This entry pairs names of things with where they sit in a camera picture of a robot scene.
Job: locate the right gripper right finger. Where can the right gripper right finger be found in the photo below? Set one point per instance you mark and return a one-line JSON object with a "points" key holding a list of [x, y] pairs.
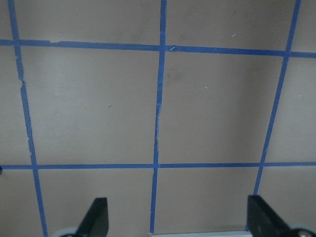
{"points": [[263, 221]]}

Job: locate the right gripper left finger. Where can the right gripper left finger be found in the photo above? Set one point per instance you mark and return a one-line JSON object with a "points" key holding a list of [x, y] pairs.
{"points": [[96, 221]]}

